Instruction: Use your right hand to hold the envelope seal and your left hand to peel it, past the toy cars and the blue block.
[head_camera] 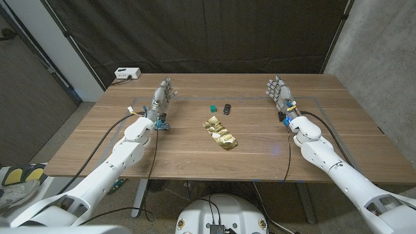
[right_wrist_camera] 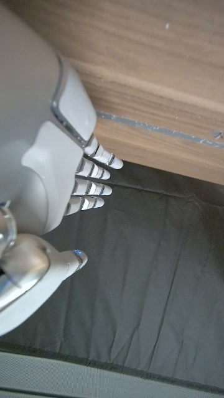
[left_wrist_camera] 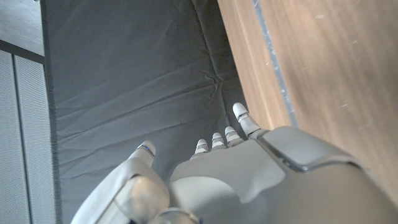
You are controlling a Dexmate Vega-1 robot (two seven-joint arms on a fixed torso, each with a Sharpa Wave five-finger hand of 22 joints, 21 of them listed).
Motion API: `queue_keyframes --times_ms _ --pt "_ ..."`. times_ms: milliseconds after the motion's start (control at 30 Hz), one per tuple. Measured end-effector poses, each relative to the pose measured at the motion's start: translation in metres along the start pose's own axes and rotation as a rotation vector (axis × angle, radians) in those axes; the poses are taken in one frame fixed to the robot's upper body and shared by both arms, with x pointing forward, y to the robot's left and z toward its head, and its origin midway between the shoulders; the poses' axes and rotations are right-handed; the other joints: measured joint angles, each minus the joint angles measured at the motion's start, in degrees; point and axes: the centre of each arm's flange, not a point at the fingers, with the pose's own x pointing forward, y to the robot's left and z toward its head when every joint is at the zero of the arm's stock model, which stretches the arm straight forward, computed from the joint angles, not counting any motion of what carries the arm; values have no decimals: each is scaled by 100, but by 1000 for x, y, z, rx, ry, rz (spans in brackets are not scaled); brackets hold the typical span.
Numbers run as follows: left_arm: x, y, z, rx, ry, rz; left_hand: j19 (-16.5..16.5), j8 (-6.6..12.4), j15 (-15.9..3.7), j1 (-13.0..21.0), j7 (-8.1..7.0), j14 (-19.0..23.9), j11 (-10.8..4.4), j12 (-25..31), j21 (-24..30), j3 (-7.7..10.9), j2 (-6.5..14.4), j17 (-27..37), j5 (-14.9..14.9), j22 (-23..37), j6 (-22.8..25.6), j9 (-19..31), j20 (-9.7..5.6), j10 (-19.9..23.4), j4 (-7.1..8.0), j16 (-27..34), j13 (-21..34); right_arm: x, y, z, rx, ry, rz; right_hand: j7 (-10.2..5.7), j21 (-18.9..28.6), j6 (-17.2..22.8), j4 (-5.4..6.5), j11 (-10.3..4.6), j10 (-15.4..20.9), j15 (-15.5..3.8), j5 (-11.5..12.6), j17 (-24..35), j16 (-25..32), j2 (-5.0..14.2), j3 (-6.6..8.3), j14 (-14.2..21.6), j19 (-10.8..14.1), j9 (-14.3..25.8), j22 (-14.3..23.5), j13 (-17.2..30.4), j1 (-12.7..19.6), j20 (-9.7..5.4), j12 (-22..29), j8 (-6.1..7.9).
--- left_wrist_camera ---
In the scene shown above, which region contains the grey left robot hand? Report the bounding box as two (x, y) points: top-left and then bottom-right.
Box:
(70, 102), (398, 224)

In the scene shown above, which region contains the black cloth backdrop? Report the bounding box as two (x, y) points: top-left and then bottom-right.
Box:
(40, 0), (249, 224)

